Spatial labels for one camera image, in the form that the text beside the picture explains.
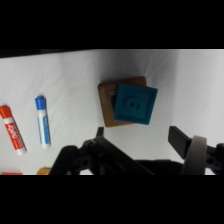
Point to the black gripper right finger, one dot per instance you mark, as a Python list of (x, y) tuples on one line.
[(178, 140)]

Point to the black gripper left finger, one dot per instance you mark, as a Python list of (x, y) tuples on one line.
[(100, 156)]

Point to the blue cube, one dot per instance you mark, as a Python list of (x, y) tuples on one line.
[(135, 104)]

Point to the wooden block with dark recess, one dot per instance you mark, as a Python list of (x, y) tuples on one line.
[(106, 110)]

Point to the orange cube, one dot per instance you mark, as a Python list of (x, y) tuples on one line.
[(10, 173)]

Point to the orange toy croissant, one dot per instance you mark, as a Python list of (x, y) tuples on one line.
[(44, 171)]

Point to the blue whiteboard marker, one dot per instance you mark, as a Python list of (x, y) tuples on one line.
[(43, 123)]

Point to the red whiteboard marker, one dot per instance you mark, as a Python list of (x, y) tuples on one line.
[(12, 130)]

